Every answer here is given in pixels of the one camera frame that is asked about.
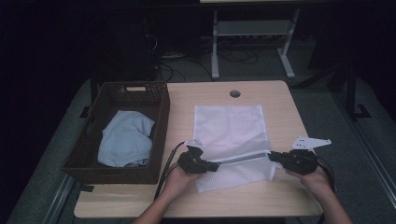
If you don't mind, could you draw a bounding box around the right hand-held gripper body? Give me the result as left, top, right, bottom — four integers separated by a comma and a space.
281, 135, 332, 175

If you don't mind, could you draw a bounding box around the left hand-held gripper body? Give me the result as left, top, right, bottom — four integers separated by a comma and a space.
177, 139, 209, 175

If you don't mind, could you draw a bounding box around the white mesh laundry bag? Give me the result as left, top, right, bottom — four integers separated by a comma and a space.
192, 105, 278, 193

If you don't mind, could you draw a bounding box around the light blue garment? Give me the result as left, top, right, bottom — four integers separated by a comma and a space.
97, 110, 156, 168

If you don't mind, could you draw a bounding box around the brown woven basket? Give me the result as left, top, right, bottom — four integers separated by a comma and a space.
60, 80, 172, 185

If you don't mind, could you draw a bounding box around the person's left hand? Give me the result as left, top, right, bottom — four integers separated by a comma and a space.
162, 163, 204, 203

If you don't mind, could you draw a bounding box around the person's right hand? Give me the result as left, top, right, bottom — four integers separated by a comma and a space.
286, 166, 334, 203

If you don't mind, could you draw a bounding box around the black metal stand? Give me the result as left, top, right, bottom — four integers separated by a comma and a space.
295, 62, 372, 120

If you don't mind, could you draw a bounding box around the grey power strip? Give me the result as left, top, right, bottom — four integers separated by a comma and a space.
161, 53, 188, 60

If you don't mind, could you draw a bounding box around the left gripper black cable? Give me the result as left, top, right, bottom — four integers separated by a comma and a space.
153, 141, 187, 200

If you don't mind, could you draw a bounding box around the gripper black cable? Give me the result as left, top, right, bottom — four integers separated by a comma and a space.
153, 141, 187, 200
316, 157, 337, 192

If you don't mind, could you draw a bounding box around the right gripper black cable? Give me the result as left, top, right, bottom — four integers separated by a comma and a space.
316, 157, 337, 192

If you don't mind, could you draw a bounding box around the metal floor rail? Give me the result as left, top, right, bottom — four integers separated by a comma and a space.
43, 174, 78, 224
331, 91, 396, 209

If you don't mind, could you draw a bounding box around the tangle of black floor cables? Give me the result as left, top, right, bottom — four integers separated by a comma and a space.
217, 46, 260, 65

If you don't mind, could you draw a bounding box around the black floor bracket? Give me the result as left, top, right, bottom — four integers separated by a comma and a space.
78, 105, 92, 119

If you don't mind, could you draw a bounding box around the white metal desk frame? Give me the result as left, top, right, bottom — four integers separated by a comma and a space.
210, 8, 302, 80

